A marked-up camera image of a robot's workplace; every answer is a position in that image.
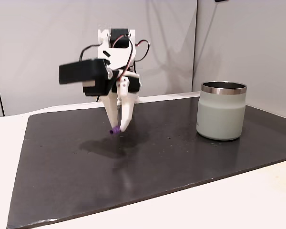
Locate pale green steel-rimmed cup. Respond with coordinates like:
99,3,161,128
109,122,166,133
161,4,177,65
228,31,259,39
195,81,248,141

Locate purple pen grip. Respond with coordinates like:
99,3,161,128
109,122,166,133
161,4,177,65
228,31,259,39
109,124,122,136

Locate black camera cable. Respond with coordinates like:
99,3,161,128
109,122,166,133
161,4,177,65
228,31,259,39
79,43,101,62

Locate black camera box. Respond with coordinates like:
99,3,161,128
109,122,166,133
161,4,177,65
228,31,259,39
59,58,115,97

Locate red and black servo wire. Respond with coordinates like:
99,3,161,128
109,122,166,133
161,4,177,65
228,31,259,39
119,35,151,81

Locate black table mat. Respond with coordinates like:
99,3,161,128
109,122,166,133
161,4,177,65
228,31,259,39
6,96,286,229

